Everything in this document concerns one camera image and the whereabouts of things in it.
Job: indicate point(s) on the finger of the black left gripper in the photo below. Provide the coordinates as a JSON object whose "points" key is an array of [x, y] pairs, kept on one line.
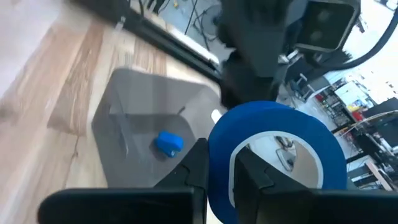
{"points": [[248, 90]]}

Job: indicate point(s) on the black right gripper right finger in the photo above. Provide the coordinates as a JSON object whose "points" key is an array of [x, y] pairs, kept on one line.
{"points": [[248, 180]]}

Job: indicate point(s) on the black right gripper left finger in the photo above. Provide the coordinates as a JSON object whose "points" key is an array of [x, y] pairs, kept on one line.
{"points": [[196, 174]]}

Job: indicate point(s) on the blue tape roll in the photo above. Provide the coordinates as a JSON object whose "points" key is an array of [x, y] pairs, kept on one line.
{"points": [[264, 118]]}

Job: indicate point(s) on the blue stapler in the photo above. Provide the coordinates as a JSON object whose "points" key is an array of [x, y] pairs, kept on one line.
{"points": [[169, 143]]}

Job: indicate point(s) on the grey translucent plastic bin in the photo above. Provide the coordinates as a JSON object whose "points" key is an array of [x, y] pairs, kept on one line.
{"points": [[140, 93]]}

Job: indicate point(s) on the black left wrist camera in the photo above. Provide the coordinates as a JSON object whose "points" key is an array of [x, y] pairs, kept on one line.
{"points": [[326, 25]]}

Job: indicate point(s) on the black aluminium table frame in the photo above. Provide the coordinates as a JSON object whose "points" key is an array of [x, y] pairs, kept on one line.
{"points": [[155, 35]]}

